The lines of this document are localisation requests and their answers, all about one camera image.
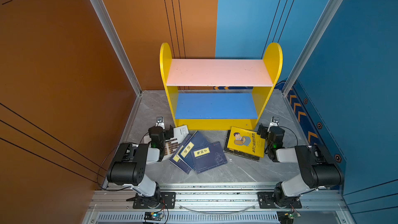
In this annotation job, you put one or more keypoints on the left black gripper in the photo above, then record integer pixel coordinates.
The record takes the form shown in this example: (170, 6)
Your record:
(168, 132)

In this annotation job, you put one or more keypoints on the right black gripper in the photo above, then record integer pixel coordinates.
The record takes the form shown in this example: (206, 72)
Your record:
(264, 131)

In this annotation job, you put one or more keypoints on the navy book yellow label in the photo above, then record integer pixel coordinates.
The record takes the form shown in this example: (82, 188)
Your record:
(208, 157)
(197, 140)
(176, 159)

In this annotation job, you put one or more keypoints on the navy book front yellow label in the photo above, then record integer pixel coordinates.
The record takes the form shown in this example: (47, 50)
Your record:
(208, 157)

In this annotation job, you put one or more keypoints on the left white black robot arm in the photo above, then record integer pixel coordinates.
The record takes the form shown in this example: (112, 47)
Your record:
(128, 166)

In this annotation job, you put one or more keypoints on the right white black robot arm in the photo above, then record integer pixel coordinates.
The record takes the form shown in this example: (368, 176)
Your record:
(317, 169)

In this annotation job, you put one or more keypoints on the white brown patterned booklet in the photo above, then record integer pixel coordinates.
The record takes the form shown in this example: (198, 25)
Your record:
(171, 145)

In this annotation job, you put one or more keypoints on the yellow cartoon cover book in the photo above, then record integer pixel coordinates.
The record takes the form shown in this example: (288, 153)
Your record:
(246, 141)

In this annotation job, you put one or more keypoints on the navy book bottom yellow label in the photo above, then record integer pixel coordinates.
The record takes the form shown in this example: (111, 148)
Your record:
(176, 159)

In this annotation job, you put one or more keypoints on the dark book under yellow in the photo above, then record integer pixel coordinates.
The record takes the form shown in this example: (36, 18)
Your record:
(238, 153)

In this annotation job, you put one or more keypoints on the yellow pink blue bookshelf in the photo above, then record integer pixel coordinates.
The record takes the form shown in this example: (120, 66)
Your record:
(220, 111)

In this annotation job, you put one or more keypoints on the left green circuit board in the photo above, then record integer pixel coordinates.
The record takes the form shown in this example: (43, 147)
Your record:
(153, 217)

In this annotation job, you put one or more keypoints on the right small circuit board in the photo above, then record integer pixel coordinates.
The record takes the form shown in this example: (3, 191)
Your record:
(288, 217)

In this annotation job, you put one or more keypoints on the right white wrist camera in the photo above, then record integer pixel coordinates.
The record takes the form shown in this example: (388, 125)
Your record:
(274, 122)

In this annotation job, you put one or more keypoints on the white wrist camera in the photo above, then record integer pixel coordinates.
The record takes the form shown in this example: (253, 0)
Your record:
(160, 122)
(274, 122)

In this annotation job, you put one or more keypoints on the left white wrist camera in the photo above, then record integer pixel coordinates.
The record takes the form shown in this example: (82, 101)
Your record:
(160, 122)

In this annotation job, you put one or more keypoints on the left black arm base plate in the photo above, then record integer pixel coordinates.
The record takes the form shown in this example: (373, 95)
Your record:
(165, 199)

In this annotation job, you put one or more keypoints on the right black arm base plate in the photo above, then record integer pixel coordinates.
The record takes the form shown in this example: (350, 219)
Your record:
(270, 200)

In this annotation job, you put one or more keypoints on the aluminium rail frame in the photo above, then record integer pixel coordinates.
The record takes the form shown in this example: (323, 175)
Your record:
(217, 203)

